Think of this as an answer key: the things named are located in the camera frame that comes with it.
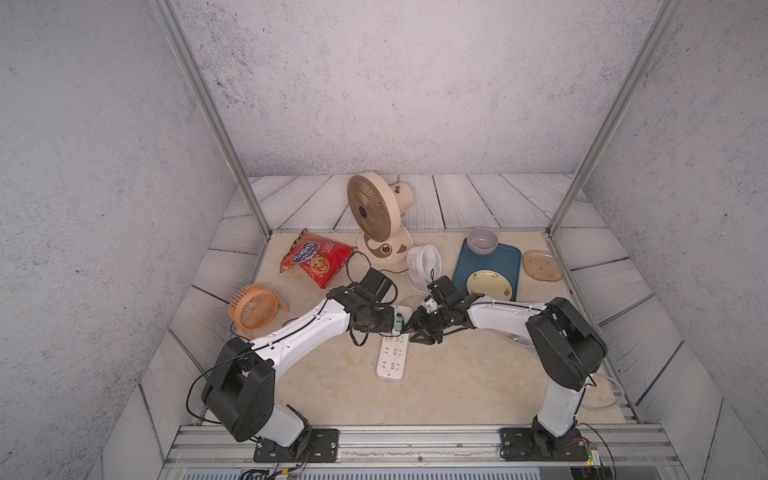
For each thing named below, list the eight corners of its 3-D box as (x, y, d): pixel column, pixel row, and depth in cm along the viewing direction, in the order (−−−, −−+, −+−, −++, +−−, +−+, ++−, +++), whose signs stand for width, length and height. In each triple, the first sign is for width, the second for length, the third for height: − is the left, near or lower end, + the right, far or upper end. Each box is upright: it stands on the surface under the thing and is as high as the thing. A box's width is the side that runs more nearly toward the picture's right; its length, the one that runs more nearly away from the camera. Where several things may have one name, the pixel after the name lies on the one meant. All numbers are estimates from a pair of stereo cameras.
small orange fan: (240, 326, 98) (220, 302, 87) (272, 301, 104) (257, 275, 93) (254, 340, 94) (235, 317, 83) (286, 313, 101) (272, 288, 90)
